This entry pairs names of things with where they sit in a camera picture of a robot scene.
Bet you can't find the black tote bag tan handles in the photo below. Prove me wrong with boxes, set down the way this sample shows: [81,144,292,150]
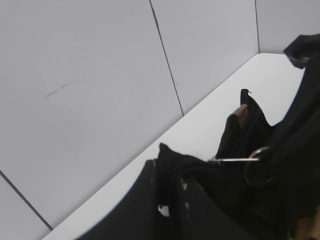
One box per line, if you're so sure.
[157,88,320,240]

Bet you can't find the silver zipper pull ring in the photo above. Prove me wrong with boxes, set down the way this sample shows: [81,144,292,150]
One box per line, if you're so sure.
[207,146,275,185]

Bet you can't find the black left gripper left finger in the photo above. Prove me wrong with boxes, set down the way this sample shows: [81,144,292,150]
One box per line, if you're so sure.
[78,160,159,240]

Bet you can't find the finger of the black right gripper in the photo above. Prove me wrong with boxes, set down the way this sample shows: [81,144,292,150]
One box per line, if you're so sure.
[283,33,320,69]

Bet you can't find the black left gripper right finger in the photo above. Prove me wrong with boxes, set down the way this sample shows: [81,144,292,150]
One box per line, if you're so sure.
[172,177,250,240]

